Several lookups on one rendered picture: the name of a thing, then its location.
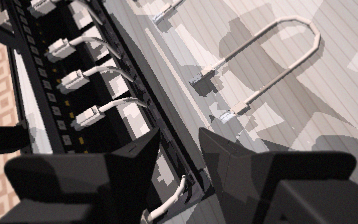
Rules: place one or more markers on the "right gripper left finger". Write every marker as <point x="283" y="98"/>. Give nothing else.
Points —
<point x="122" y="178"/>

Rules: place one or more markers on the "black patch panel rack frame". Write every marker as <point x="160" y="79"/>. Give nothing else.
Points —
<point x="100" y="136"/>

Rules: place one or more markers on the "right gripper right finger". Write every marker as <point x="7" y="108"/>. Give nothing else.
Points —
<point x="243" y="181"/>

